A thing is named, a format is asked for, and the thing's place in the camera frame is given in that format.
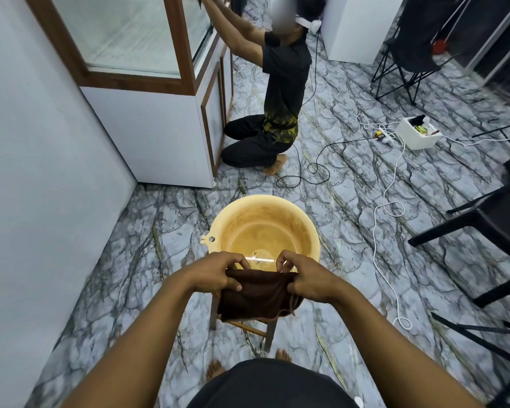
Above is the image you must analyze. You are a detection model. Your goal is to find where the person's right hand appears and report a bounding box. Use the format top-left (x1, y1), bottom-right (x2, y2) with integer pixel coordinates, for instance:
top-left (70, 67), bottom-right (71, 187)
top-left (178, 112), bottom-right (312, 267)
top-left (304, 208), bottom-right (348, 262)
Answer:
top-left (276, 250), bottom-right (346, 304)

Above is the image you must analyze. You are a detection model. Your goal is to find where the person's left hand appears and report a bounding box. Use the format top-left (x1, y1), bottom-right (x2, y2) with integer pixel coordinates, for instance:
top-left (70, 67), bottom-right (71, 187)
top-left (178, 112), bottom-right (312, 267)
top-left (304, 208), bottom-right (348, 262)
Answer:
top-left (186, 251), bottom-right (252, 294)

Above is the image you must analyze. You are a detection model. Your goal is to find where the dark brown cloth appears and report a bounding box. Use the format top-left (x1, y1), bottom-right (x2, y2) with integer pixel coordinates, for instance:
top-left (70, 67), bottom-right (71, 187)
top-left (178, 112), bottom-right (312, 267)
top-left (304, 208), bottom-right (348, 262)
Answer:
top-left (217, 269), bottom-right (305, 323)

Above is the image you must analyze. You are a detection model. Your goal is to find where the person's right forearm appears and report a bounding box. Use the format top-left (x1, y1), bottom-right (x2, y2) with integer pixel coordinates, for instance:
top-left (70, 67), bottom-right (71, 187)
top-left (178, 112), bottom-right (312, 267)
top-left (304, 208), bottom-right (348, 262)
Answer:
top-left (331, 279), bottom-right (486, 408)

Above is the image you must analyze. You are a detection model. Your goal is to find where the person's left forearm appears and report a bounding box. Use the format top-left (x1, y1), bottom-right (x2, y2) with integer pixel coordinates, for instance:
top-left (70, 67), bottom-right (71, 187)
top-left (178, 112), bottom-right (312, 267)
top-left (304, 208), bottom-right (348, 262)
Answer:
top-left (61, 269), bottom-right (196, 408)

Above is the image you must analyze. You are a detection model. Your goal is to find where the wooden stool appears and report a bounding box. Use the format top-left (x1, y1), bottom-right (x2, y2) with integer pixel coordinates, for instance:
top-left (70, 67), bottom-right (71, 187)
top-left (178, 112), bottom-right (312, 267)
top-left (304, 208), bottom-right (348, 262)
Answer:
top-left (209, 292), bottom-right (279, 353)

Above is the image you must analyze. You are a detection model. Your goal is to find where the yellow plastic basin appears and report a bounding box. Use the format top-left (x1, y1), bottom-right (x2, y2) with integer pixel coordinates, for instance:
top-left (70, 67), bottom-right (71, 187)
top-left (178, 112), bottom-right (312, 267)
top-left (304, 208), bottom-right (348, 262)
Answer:
top-left (200, 194), bottom-right (322, 277)

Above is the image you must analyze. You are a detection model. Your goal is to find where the person's left foot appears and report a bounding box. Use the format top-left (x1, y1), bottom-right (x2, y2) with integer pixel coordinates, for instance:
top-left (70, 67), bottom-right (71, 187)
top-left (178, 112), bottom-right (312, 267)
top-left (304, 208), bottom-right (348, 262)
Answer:
top-left (206, 360), bottom-right (226, 383)

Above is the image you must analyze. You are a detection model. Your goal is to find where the person's black clothing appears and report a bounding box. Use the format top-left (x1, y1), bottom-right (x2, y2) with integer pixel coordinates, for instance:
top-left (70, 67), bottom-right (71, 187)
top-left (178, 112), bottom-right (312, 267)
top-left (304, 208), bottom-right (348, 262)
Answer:
top-left (186, 358), bottom-right (360, 408)

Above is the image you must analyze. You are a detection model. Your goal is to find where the white glass display cabinet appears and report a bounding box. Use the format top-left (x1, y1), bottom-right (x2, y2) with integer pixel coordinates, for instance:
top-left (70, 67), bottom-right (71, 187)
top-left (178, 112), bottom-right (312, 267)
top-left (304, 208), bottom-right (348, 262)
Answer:
top-left (22, 0), bottom-right (235, 190)

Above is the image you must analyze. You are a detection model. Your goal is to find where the white open box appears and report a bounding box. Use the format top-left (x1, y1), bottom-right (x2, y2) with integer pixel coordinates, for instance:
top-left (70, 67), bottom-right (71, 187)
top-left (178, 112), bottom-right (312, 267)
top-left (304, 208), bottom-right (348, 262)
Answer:
top-left (395, 115), bottom-right (442, 151)

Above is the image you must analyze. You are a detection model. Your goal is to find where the black metal stand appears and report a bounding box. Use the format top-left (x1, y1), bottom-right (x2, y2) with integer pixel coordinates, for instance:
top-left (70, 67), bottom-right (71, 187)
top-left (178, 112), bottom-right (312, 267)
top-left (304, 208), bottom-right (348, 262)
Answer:
top-left (431, 312), bottom-right (510, 408)

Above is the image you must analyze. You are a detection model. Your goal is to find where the black plastic chair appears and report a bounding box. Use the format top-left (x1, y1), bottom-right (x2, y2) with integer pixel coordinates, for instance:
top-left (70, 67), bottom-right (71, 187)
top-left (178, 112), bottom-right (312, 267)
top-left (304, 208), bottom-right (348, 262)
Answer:
top-left (407, 148), bottom-right (510, 309)

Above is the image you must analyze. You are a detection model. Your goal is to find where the white headset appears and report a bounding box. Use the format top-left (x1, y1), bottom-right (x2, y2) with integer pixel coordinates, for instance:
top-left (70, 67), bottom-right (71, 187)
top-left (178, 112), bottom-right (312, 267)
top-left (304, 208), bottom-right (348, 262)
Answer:
top-left (295, 15), bottom-right (323, 33)

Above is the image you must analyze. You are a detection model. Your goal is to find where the black folding chair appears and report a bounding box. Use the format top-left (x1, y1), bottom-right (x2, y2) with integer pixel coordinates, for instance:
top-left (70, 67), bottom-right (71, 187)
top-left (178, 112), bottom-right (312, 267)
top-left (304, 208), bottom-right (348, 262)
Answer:
top-left (371, 0), bottom-right (466, 107)

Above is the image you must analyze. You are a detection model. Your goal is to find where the long white cable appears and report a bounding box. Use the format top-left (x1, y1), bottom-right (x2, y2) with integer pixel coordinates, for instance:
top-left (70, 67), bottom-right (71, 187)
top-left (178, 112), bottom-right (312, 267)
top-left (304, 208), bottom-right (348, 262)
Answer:
top-left (354, 114), bottom-right (413, 331)

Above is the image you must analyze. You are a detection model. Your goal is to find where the black cable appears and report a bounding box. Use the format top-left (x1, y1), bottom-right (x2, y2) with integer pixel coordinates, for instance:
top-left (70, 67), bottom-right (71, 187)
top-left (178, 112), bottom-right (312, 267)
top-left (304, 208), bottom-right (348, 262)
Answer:
top-left (255, 31), bottom-right (375, 190)

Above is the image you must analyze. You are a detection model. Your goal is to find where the thin white cable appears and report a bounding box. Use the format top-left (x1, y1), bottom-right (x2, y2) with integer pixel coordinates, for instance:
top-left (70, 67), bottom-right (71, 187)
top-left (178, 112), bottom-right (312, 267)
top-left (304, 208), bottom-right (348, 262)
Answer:
top-left (439, 131), bottom-right (510, 149)

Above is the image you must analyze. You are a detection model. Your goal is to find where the aluminium sliding door frame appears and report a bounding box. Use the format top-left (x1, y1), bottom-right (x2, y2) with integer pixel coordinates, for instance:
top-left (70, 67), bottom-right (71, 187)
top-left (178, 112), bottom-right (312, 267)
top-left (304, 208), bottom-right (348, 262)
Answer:
top-left (462, 0), bottom-right (510, 104)

